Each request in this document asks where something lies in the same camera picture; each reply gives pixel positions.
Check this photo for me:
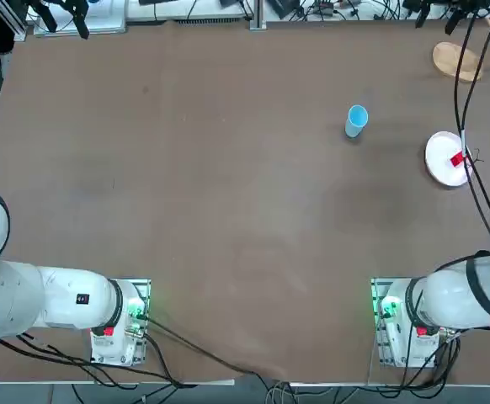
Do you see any blue plastic cup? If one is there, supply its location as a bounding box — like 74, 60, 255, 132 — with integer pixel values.
344, 104, 370, 139

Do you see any wooden cup rack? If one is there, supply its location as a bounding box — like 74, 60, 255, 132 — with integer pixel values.
432, 12, 490, 83

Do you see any pink plate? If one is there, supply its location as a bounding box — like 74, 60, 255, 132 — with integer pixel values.
424, 130, 473, 188

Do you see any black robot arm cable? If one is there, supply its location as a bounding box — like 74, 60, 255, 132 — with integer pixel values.
453, 6, 490, 249
461, 14, 490, 248

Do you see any aluminium frame post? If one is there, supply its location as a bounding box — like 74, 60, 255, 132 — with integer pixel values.
248, 0, 268, 31

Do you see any black cable on table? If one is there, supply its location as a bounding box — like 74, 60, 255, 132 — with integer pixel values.
143, 317, 280, 380

